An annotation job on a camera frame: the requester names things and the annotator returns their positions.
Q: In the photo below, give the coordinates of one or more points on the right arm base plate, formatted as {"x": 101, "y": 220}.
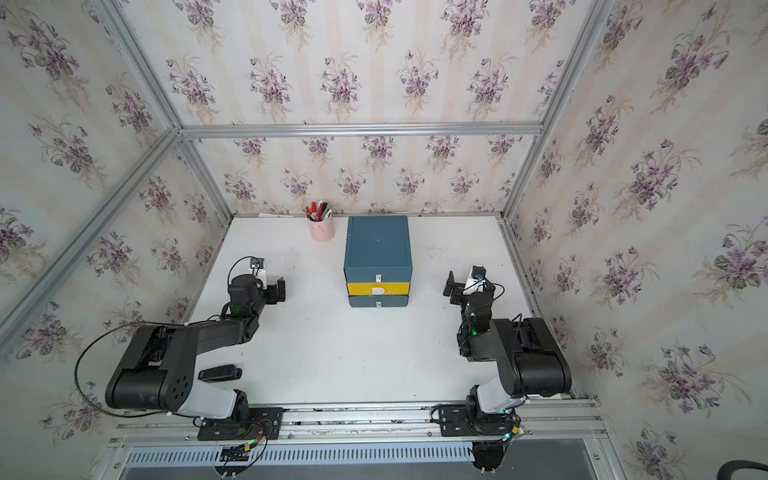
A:
{"x": 461, "y": 420}

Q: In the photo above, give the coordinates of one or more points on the black object on table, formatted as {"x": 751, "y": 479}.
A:
{"x": 223, "y": 373}

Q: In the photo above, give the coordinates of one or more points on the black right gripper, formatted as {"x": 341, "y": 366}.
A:
{"x": 453, "y": 286}

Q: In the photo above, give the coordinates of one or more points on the yellow drawer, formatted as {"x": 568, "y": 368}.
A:
{"x": 379, "y": 289}

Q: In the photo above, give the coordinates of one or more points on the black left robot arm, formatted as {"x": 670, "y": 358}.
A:
{"x": 157, "y": 370}

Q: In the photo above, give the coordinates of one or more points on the teal top drawer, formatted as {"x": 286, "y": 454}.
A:
{"x": 396, "y": 275}

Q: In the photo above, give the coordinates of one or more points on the aluminium mounting rail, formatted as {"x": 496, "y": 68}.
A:
{"x": 305, "y": 423}

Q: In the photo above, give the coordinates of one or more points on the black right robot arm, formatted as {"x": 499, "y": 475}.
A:
{"x": 526, "y": 355}

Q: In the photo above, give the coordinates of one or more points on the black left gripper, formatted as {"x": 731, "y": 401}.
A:
{"x": 278, "y": 290}

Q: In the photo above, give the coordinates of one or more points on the pink pen cup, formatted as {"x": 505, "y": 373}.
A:
{"x": 323, "y": 230}

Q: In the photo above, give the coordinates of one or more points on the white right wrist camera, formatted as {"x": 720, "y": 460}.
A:
{"x": 476, "y": 280}

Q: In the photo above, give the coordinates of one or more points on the teal drawer cabinet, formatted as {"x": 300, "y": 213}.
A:
{"x": 378, "y": 242}

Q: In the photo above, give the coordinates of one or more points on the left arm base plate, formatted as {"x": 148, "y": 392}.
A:
{"x": 262, "y": 422}

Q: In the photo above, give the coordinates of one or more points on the red pens in cup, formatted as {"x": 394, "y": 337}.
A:
{"x": 318, "y": 211}

